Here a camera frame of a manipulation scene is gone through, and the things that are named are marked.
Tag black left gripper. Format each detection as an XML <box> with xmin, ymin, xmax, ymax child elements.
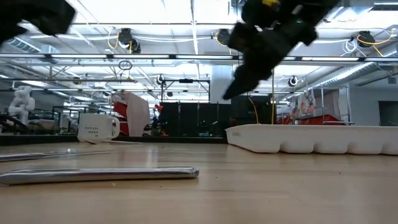
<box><xmin>0</xmin><ymin>0</ymin><xmax>77</xmax><ymax>44</ymax></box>

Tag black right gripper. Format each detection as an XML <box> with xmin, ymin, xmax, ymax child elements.
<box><xmin>221</xmin><ymin>0</ymin><xmax>318</xmax><ymax>101</ymax></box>

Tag white cutlery tray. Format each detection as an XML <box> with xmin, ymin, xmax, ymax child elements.
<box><xmin>224</xmin><ymin>124</ymin><xmax>398</xmax><ymax>156</ymax></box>

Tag silver table knife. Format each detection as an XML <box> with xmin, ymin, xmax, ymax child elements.
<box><xmin>0</xmin><ymin>166</ymin><xmax>200</xmax><ymax>186</ymax></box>
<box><xmin>0</xmin><ymin>150</ymin><xmax>114</xmax><ymax>163</ymax></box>

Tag black partition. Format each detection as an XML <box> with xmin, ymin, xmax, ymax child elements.
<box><xmin>160</xmin><ymin>95</ymin><xmax>275</xmax><ymax>138</ymax></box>

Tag metal shelf rack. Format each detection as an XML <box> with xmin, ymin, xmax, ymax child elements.
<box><xmin>320</xmin><ymin>86</ymin><xmax>354</xmax><ymax>126</ymax></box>

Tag red shelf rack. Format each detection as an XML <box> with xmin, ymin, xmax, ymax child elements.
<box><xmin>276</xmin><ymin>114</ymin><xmax>343</xmax><ymax>126</ymax></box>

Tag long ceiling light bar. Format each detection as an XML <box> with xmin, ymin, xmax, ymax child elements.
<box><xmin>0</xmin><ymin>53</ymin><xmax>398</xmax><ymax>62</ymax></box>

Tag white board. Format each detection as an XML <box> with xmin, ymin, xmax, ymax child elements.
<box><xmin>124</xmin><ymin>91</ymin><xmax>152</xmax><ymax>137</ymax></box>

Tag white mug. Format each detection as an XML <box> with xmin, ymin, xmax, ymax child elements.
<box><xmin>76</xmin><ymin>113</ymin><xmax>121</xmax><ymax>143</ymax></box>

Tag black rig frame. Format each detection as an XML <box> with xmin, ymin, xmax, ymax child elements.
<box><xmin>160</xmin><ymin>78</ymin><xmax>211</xmax><ymax>103</ymax></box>

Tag wall posters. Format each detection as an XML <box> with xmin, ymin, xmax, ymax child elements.
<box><xmin>290</xmin><ymin>89</ymin><xmax>317</xmax><ymax>116</ymax></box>

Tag hanging wire loop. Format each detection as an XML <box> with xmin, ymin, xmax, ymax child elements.
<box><xmin>118</xmin><ymin>59</ymin><xmax>133</xmax><ymax>71</ymax></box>

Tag silver air duct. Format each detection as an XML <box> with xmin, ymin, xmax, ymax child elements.
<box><xmin>306</xmin><ymin>62</ymin><xmax>398</xmax><ymax>91</ymax></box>

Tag black aluminium table frame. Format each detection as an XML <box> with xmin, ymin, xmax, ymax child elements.
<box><xmin>0</xmin><ymin>133</ymin><xmax>227</xmax><ymax>144</ymax></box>

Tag dark wall monitor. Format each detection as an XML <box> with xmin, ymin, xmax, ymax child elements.
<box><xmin>378</xmin><ymin>101</ymin><xmax>398</xmax><ymax>127</ymax></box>

